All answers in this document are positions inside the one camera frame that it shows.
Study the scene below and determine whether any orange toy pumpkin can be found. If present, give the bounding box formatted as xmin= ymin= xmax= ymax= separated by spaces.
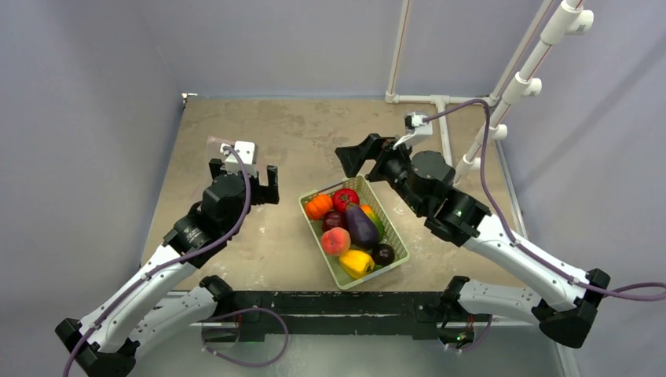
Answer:
xmin=304 ymin=194 xmax=333 ymax=221

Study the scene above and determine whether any purple toy eggplant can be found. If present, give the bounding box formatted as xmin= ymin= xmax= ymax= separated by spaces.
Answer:
xmin=345 ymin=203 xmax=381 ymax=249

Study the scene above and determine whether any clear zip top bag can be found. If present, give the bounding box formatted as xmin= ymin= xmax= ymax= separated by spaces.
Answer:
xmin=205 ymin=136 xmax=234 ymax=159

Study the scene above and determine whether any toy peach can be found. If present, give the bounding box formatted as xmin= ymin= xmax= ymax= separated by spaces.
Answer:
xmin=320 ymin=227 xmax=351 ymax=256

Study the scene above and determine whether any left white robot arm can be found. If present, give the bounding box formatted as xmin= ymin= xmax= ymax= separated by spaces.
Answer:
xmin=55 ymin=156 xmax=280 ymax=376

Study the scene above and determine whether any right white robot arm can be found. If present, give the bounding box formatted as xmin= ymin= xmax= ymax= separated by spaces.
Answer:
xmin=335 ymin=134 xmax=609 ymax=349

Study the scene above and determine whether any green plastic basket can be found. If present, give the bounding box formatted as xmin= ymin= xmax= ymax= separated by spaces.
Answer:
xmin=298 ymin=175 xmax=410 ymax=291

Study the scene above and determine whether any red toy tomato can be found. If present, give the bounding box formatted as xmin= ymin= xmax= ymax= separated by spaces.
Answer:
xmin=331 ymin=188 xmax=360 ymax=213

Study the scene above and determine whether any green orange toy mango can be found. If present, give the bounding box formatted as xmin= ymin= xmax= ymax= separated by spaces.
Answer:
xmin=360 ymin=204 xmax=386 ymax=241

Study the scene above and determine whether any dark red toy apple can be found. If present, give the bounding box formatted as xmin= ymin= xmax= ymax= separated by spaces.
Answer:
xmin=321 ymin=210 xmax=348 ymax=232

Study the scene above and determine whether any dark purple toy plum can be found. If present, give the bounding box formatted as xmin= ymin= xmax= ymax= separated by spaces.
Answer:
xmin=371 ymin=243 xmax=396 ymax=267

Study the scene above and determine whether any yellow toy bell pepper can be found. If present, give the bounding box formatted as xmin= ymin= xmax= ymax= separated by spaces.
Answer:
xmin=338 ymin=249 xmax=375 ymax=280

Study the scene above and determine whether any black base bar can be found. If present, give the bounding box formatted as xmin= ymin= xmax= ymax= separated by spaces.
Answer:
xmin=216 ymin=291 xmax=469 ymax=342

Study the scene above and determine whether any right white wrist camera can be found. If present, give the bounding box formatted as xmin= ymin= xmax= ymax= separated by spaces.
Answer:
xmin=393 ymin=112 xmax=433 ymax=150

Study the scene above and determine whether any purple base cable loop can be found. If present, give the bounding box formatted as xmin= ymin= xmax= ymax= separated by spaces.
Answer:
xmin=200 ymin=306 xmax=291 ymax=369

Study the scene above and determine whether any white pvc pipe frame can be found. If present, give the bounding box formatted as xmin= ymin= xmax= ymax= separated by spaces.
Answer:
xmin=384 ymin=0 xmax=595 ymax=184

